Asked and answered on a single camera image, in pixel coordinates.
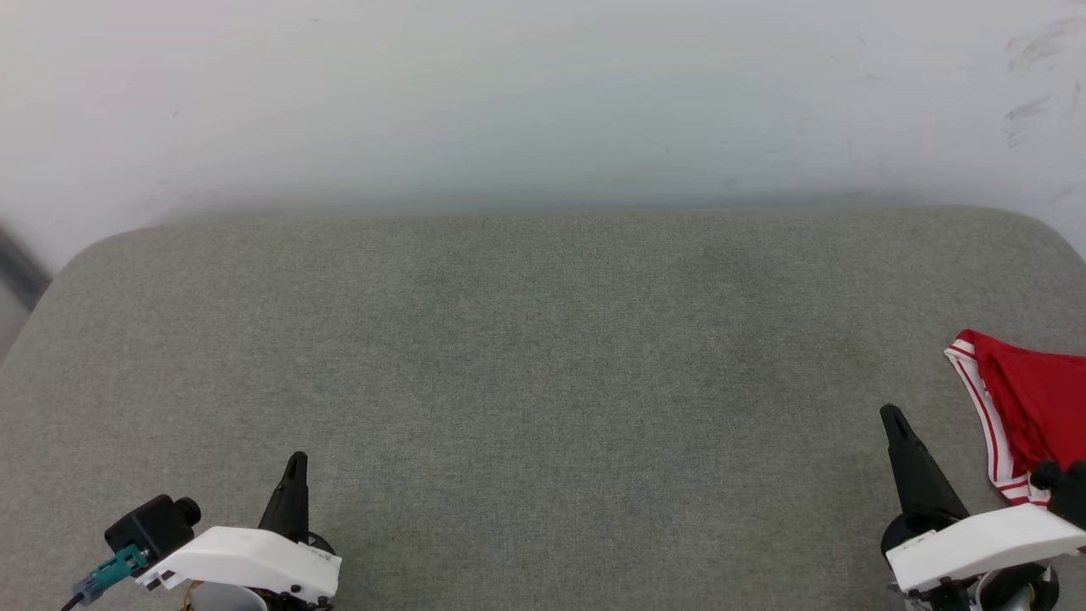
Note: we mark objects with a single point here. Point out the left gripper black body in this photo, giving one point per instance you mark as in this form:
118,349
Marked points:
288,603

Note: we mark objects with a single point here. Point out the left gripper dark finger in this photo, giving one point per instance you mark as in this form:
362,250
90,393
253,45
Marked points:
293,505

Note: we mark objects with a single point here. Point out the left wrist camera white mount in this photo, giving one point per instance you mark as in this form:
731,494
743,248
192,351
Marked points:
246,556

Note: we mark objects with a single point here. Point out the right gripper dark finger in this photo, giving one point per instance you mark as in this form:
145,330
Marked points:
920,484

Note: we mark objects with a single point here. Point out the grey fabric sofa cushion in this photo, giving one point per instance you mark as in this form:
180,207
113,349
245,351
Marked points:
543,382

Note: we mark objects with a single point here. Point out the red and white jersey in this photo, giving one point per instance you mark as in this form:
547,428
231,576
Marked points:
1044,399

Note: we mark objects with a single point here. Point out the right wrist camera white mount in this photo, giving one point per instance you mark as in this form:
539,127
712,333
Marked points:
976,543

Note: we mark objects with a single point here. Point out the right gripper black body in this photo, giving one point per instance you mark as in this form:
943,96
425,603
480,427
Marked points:
1014,591

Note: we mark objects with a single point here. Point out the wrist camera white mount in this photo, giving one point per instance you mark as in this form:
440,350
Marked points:
976,543
246,556

